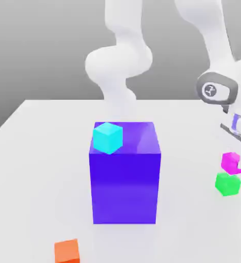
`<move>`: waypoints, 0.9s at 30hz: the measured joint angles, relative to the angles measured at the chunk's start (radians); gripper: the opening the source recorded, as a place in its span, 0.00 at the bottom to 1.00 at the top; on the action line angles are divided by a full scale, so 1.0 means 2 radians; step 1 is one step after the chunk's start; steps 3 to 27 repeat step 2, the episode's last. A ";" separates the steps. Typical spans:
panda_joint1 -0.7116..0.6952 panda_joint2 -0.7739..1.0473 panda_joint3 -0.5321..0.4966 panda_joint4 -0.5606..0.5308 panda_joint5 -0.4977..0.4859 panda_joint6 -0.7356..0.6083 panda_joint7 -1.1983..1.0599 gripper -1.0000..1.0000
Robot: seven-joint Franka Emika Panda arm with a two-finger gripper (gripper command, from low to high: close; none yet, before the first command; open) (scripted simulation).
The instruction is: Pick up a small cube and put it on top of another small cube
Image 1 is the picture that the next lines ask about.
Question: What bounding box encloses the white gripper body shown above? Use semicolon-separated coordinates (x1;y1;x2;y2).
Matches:
219;122;241;163

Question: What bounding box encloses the small magenta cube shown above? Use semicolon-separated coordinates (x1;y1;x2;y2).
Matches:
220;152;241;176

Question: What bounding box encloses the small green cube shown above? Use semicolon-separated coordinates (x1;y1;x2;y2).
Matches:
214;172;241;197

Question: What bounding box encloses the small cyan cube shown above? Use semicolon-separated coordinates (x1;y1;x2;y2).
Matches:
92;122;124;155

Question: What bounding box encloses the small orange cube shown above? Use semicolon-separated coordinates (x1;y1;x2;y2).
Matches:
54;238;81;263

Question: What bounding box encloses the large purple box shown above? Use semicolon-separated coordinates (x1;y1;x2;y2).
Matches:
89;121;162;225

